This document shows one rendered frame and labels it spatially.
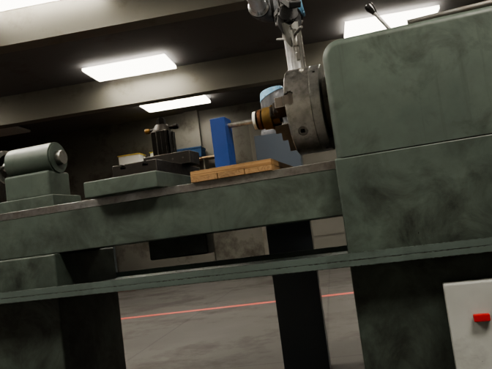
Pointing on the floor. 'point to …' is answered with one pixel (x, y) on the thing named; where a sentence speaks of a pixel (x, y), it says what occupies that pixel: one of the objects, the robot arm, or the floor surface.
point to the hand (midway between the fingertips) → (292, 42)
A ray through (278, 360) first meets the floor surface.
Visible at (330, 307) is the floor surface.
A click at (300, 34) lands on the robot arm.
